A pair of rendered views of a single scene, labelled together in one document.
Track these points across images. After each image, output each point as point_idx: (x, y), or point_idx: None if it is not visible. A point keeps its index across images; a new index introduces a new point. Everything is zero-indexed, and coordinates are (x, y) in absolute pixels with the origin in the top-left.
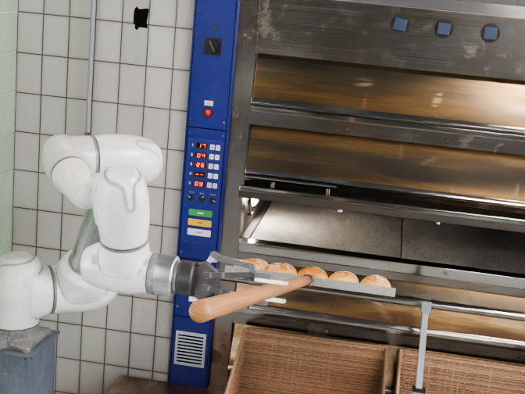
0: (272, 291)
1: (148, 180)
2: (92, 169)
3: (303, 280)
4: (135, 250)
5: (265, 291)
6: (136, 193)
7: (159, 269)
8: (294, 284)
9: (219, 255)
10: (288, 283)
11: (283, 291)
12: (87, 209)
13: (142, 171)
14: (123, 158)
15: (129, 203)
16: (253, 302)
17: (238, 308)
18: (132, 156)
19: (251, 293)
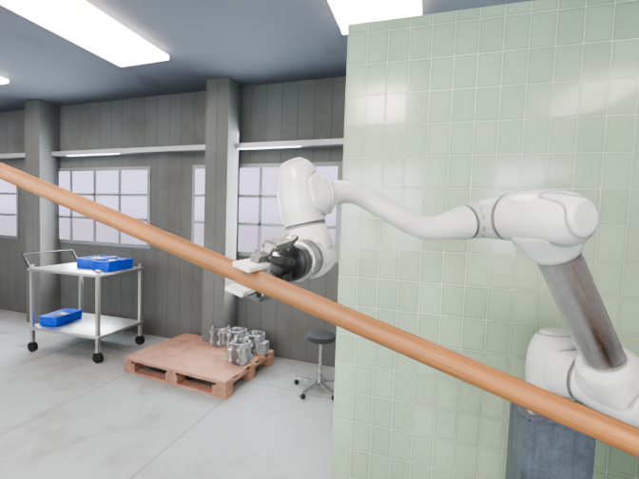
0: (181, 248)
1: (551, 238)
2: (487, 220)
3: None
4: (286, 229)
5: (133, 224)
6: (279, 175)
7: None
8: (502, 386)
9: (284, 235)
10: (400, 335)
11: (305, 308)
12: (413, 236)
13: (534, 223)
14: (513, 208)
15: (277, 184)
16: (63, 202)
17: (5, 179)
18: (524, 206)
19: (57, 191)
